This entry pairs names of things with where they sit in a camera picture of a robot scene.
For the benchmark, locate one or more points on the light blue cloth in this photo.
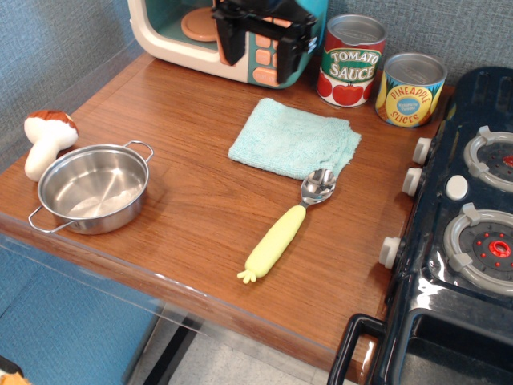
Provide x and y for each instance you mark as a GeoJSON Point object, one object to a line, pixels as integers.
{"type": "Point", "coordinates": [293, 143]}

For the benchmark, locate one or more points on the black toy stove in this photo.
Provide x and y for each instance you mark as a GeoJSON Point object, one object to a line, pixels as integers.
{"type": "Point", "coordinates": [449, 302]}

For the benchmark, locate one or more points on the tomato sauce can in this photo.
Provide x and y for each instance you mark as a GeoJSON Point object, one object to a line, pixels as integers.
{"type": "Point", "coordinates": [353, 50]}

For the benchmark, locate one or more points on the orange object at corner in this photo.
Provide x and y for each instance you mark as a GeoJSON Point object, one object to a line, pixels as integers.
{"type": "Point", "coordinates": [11, 373]}

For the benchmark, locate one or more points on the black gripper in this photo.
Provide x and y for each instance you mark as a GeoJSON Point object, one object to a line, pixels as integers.
{"type": "Point", "coordinates": [284, 21]}

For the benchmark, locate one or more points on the yellow handled metal spoon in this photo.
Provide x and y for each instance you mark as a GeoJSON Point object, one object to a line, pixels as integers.
{"type": "Point", "coordinates": [317, 187]}

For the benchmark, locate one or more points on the small steel pot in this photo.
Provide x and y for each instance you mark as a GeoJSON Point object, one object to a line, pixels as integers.
{"type": "Point", "coordinates": [93, 190]}

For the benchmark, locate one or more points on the pineapple slices can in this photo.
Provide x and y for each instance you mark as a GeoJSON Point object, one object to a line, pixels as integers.
{"type": "Point", "coordinates": [410, 89]}

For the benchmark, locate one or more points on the teal toy microwave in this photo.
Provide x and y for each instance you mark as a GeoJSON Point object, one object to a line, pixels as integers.
{"type": "Point", "coordinates": [185, 33]}

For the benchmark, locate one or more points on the plush mushroom toy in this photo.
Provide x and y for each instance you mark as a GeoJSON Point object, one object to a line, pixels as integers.
{"type": "Point", "coordinates": [50, 132]}

